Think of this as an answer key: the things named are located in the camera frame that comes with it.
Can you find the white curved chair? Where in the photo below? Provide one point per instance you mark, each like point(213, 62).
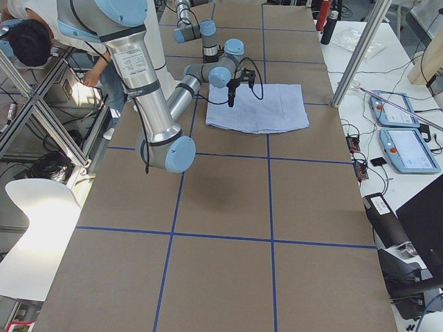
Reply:
point(52, 210)

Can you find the red water bottle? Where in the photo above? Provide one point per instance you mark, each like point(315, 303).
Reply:
point(322, 15)

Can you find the lower blue teach pendant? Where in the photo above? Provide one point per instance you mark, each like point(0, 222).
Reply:
point(407, 151)

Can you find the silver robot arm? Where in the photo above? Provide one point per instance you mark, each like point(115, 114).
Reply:
point(131, 34)
point(189, 29)

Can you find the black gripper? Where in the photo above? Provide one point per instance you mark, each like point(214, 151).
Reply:
point(232, 87)

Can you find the black water bottle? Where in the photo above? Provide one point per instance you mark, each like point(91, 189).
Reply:
point(329, 27)

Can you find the aluminium extrusion cross frame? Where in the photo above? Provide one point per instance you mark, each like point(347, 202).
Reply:
point(37, 107)

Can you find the person in white shirt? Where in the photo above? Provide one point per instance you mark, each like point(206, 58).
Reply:
point(33, 37)

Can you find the blue teach pendant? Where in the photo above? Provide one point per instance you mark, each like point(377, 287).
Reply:
point(387, 114)
point(407, 151)

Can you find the black cylinder with label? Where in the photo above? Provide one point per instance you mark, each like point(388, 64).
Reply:
point(384, 221)

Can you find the black laptop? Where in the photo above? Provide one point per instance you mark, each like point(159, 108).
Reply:
point(421, 218)

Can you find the grey aluminium frame post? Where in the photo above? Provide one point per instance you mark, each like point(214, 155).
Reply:
point(374, 20)

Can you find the light blue striped shirt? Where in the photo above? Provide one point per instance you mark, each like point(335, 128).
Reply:
point(281, 109)

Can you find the upper blue teach pendant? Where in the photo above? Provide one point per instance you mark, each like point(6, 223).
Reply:
point(387, 114)

